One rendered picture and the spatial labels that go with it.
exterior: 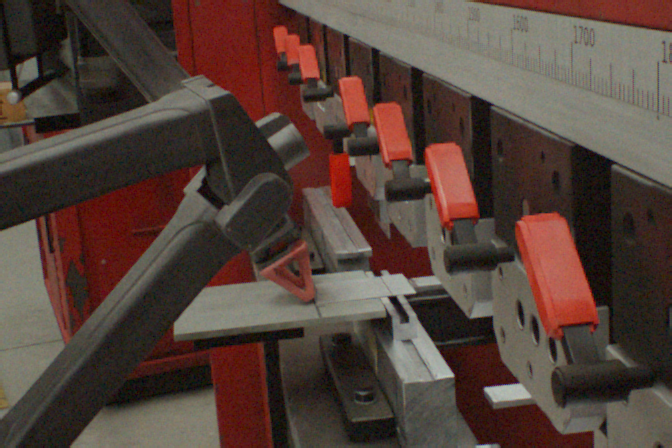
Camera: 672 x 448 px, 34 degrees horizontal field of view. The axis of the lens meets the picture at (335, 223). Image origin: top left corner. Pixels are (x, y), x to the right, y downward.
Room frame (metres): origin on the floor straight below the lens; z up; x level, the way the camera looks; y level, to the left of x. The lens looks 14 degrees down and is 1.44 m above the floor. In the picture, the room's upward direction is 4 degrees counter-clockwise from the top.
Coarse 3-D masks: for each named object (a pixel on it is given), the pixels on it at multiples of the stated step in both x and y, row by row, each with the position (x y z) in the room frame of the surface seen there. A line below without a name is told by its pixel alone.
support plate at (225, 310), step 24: (216, 288) 1.43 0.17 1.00; (240, 288) 1.43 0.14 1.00; (264, 288) 1.42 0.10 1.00; (192, 312) 1.34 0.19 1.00; (216, 312) 1.33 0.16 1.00; (240, 312) 1.32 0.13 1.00; (264, 312) 1.32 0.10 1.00; (288, 312) 1.31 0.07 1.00; (312, 312) 1.30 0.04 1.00; (336, 312) 1.30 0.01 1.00; (360, 312) 1.29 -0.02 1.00; (384, 312) 1.29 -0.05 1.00; (192, 336) 1.26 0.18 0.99; (216, 336) 1.27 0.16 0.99
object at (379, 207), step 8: (368, 192) 1.42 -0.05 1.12; (368, 200) 1.42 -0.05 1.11; (376, 200) 1.35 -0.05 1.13; (384, 200) 1.33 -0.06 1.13; (376, 208) 1.36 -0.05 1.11; (384, 208) 1.33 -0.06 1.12; (376, 216) 1.36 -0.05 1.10; (384, 216) 1.33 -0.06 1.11; (384, 224) 1.36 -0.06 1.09; (384, 232) 1.36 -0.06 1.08
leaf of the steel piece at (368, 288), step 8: (352, 280) 1.42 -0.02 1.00; (360, 280) 1.41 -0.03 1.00; (368, 280) 1.41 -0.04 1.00; (376, 280) 1.41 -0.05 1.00; (320, 288) 1.39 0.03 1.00; (328, 288) 1.39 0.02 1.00; (336, 288) 1.39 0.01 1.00; (344, 288) 1.38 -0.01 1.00; (352, 288) 1.38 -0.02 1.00; (360, 288) 1.38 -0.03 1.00; (368, 288) 1.38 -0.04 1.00; (376, 288) 1.37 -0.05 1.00; (384, 288) 1.37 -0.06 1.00; (320, 296) 1.36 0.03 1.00; (328, 296) 1.36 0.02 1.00; (336, 296) 1.35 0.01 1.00; (344, 296) 1.35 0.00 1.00; (352, 296) 1.35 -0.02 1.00; (360, 296) 1.35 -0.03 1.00; (368, 296) 1.34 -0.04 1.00; (376, 296) 1.34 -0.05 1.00; (384, 296) 1.34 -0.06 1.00; (392, 296) 1.34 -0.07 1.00; (320, 304) 1.33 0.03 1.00
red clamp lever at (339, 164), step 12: (324, 132) 1.21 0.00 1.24; (336, 132) 1.21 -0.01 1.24; (348, 132) 1.21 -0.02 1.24; (336, 144) 1.22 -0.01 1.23; (336, 156) 1.21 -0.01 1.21; (348, 156) 1.22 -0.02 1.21; (336, 168) 1.21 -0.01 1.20; (348, 168) 1.22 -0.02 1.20; (336, 180) 1.21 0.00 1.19; (348, 180) 1.21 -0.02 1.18; (336, 192) 1.21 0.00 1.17; (348, 192) 1.21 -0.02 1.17; (336, 204) 1.21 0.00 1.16; (348, 204) 1.21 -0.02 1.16
